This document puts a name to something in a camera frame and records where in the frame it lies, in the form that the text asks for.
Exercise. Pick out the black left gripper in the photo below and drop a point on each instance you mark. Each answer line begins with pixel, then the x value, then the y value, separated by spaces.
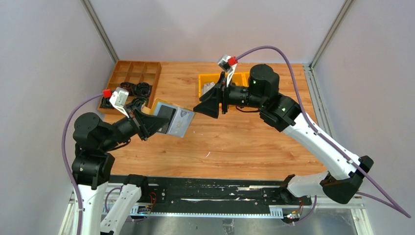
pixel 143 124

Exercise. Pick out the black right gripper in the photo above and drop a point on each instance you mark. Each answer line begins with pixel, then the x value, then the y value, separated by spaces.
pixel 218 94

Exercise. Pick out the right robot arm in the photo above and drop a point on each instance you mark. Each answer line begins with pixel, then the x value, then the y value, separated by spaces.
pixel 345 171

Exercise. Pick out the rolled dark blue tie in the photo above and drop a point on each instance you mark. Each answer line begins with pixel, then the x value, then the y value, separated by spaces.
pixel 140 102

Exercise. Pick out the cards in left bin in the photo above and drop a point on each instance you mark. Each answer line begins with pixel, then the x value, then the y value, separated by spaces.
pixel 206 87

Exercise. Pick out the wooden compartment tray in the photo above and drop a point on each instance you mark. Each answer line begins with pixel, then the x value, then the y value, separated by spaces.
pixel 136 72

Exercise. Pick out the yellow leather card holder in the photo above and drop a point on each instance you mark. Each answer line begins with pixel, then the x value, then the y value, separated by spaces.
pixel 162 108

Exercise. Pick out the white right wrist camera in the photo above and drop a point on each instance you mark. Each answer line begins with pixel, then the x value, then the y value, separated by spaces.
pixel 228 65

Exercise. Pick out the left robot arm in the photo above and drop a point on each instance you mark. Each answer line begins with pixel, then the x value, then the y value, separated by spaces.
pixel 91 169

